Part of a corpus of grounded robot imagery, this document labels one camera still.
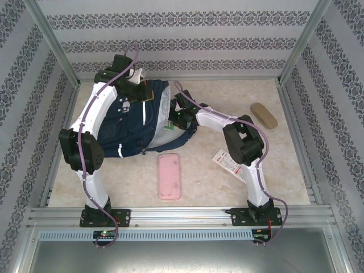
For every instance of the navy blue backpack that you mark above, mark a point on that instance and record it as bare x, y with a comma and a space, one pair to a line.
130, 133

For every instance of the beige glasses case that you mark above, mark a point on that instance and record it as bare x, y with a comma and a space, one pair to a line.
264, 115

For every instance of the small circuit board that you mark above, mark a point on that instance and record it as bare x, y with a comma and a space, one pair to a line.
105, 233
263, 234

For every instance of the aluminium side rail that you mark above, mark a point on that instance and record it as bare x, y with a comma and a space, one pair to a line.
61, 142
299, 142

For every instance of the white ruler set package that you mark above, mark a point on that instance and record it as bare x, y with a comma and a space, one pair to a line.
227, 163

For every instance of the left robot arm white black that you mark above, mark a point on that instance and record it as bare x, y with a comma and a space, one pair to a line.
96, 111

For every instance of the pink pencil case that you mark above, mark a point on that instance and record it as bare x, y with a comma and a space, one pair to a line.
169, 176

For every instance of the long aluminium frame rail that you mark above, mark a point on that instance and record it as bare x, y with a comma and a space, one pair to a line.
179, 217

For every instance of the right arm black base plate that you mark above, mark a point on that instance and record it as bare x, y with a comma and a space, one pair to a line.
239, 217

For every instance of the aluminium frame post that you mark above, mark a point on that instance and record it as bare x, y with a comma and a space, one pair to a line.
305, 38
52, 38

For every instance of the grey metal panel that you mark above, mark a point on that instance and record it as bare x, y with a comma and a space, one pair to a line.
182, 256

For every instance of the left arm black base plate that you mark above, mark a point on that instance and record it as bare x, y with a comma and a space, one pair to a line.
122, 217

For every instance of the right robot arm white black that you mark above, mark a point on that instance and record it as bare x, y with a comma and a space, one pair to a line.
210, 118

